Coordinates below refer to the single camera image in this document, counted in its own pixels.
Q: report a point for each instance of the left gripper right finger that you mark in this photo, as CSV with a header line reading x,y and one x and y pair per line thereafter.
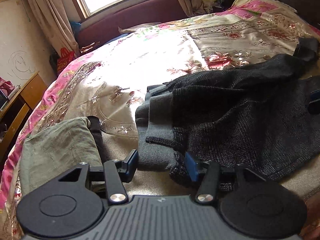
x,y
208,176

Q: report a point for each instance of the folded olive green garment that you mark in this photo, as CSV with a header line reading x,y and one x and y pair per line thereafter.
x,y
56,149

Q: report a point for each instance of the red shopping bag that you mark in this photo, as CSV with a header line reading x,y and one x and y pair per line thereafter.
x,y
66,57

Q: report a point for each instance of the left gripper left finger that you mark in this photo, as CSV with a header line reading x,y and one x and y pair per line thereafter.
x,y
115,173

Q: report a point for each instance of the floral satin bedspread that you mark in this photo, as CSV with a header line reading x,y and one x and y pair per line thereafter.
x,y
111,81

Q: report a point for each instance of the maroon upholstered window bench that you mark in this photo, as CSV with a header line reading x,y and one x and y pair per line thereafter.
x,y
151,11

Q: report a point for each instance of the dark grey knit pants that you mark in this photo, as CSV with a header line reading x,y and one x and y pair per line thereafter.
x,y
256,114

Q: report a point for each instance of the wooden desk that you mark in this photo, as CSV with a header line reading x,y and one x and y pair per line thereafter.
x,y
15,113

